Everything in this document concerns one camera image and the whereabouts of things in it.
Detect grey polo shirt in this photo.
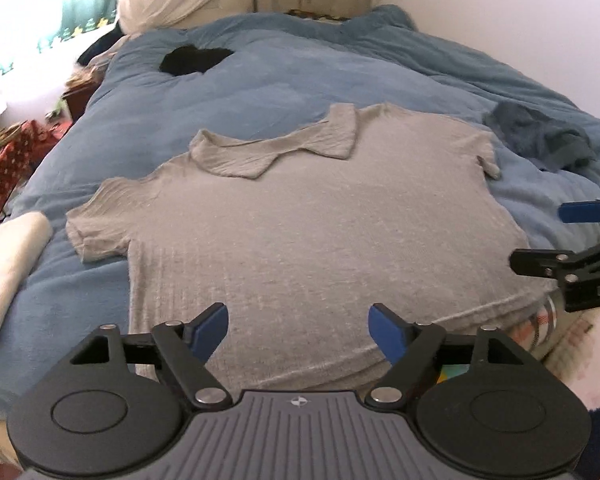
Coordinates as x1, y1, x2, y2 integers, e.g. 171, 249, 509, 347
66, 104, 550, 392

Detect plaid bed sheet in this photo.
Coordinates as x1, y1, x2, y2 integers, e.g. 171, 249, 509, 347
429, 303, 600, 411

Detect dark blue jeans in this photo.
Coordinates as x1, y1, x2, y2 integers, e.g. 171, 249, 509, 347
482, 102, 597, 172

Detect folded cream towel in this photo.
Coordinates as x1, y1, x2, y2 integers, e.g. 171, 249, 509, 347
0, 211, 53, 330

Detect red patterned tablecloth table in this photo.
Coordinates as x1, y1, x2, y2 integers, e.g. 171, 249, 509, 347
0, 120, 72, 222

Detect dark wooden nightstand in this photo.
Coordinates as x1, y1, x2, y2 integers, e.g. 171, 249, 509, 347
62, 80, 100, 122

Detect blue fleece duvet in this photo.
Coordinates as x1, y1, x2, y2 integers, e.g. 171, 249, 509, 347
0, 6, 600, 419

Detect black garment on bed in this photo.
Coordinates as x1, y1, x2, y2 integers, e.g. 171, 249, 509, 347
159, 44, 234, 76

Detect green christmas window curtain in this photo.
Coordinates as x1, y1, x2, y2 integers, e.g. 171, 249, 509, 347
0, 0, 119, 86

